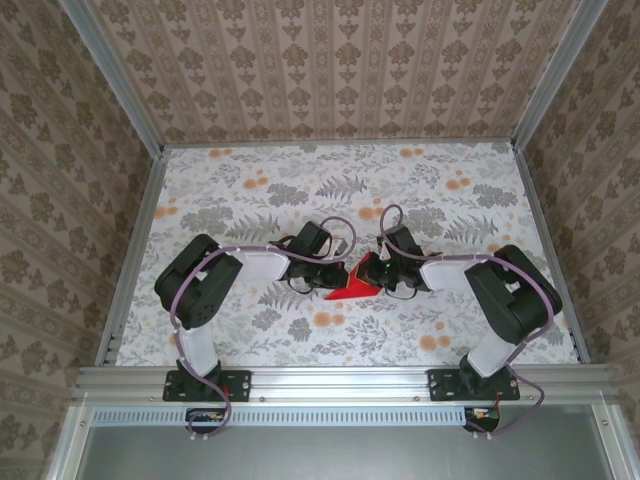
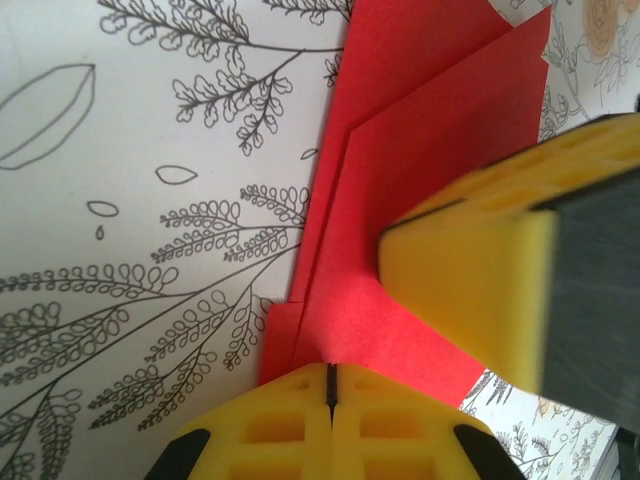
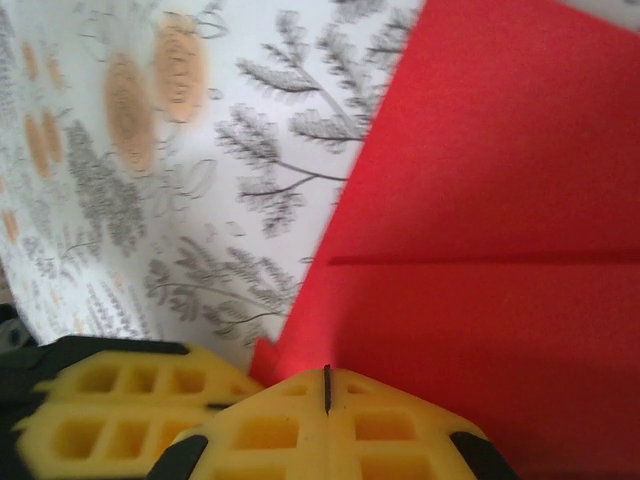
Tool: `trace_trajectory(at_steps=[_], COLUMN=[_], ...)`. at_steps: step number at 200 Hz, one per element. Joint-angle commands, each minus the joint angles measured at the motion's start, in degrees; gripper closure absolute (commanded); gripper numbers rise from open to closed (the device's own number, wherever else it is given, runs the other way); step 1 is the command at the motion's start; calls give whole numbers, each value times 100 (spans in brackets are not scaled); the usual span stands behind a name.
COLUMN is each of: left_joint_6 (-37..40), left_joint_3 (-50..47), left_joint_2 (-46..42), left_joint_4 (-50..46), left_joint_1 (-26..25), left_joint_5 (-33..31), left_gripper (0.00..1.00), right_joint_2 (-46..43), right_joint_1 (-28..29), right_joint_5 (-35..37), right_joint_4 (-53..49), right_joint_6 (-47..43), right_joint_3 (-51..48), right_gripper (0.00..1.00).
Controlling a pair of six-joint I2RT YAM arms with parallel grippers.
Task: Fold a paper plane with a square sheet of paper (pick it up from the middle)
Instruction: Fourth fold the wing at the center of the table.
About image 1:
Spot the red square paper sheet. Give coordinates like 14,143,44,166
324,259,384,302

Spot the floral tablecloth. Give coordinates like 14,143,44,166
113,144,581,367

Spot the aluminium front beam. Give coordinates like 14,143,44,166
72,363,619,404

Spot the black controller board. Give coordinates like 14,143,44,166
463,407,502,432
185,407,232,434

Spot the grey metal panel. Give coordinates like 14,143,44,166
74,424,614,480

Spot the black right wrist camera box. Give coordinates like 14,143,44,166
377,225,421,261

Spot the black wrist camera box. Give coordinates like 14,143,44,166
377,225,421,261
291,222,336,261

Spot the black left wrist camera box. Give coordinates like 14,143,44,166
291,222,336,261

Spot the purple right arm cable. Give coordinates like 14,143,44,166
379,203,564,442

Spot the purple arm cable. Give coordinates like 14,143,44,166
379,203,564,442
169,215,357,444

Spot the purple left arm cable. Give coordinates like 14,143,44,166
169,215,357,444

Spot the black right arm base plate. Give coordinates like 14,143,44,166
428,368,521,403

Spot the aluminium back rail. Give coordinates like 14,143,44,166
162,141,516,150

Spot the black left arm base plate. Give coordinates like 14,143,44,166
162,368,253,403

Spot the white slotted cable duct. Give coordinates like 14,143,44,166
92,405,469,426

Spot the aluminium side rail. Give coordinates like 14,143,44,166
94,147,169,367
513,144,591,365

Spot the aluminium frame post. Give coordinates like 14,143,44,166
59,0,166,156
510,0,610,151

